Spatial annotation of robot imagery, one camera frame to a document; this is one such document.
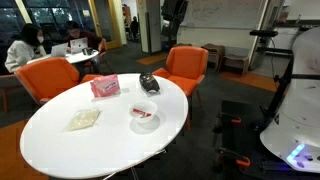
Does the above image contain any red Expo marker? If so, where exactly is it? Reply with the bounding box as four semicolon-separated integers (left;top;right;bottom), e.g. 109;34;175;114
132;108;152;118

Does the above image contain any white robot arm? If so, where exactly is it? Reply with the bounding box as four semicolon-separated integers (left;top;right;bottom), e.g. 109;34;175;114
260;27;320;173

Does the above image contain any black snack bag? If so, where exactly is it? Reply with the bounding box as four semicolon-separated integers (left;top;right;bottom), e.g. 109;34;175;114
139;73;160;92

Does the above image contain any white bowl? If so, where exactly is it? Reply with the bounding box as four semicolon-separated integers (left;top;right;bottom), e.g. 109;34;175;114
129;101;158;124

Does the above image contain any orange armchair right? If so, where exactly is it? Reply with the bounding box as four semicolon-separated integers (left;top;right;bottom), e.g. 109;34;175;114
152;46;208;131

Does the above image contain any orange armchair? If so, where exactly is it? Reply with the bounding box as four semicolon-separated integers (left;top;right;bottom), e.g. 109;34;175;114
14;58;99;105
152;46;208;131

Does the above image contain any pink snack bag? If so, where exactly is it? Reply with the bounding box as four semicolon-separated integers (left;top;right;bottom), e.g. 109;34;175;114
90;74;120;98

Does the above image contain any large white round table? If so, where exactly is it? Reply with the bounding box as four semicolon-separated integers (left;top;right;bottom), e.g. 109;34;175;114
20;74;188;179

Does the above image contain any wooden stool left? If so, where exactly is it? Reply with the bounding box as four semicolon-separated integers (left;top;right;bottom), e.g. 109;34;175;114
203;43;225;69

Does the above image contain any wooden stool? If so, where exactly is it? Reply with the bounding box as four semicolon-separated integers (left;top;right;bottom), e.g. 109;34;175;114
203;43;225;69
218;54;249;76

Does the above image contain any orange clamp upper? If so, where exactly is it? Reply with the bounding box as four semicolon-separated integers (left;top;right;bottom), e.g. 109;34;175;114
217;113;241;124

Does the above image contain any orange clamp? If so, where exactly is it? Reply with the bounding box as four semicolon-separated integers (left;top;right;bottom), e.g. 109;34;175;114
217;113;241;124
216;146;252;168

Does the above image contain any clear plastic bag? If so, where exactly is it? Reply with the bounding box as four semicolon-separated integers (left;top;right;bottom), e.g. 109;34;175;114
66;108;100;131

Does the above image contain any person in dark red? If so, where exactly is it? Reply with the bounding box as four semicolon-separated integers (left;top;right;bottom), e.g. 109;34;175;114
64;21;105;52

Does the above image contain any whiteboard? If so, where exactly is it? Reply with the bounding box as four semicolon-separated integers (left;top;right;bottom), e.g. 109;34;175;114
183;0;265;29

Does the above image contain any wooden stool right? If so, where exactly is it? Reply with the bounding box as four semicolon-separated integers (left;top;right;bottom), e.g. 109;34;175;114
218;54;249;76

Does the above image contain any small white round table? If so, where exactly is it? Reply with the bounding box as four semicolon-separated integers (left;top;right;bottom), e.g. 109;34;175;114
28;50;99;64

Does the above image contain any silver laptop right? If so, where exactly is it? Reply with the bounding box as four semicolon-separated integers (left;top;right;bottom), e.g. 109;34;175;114
70;37;88;54

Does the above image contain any silver laptop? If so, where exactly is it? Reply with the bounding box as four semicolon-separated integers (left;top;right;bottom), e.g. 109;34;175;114
51;43;68;57
70;37;88;54

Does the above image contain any silver laptop left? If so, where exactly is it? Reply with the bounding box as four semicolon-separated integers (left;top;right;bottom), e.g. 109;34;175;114
51;43;68;57

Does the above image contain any orange clamp lower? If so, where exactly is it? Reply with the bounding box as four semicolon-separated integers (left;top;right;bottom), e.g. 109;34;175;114
216;146;252;168

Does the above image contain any orange armchair left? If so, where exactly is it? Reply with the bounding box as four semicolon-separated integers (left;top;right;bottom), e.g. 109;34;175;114
14;58;99;105

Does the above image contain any person in white sweater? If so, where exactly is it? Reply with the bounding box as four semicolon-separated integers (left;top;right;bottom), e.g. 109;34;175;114
5;23;46;73

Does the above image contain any black camera on stand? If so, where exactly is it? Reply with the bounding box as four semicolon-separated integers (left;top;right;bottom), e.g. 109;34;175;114
249;30;278;37

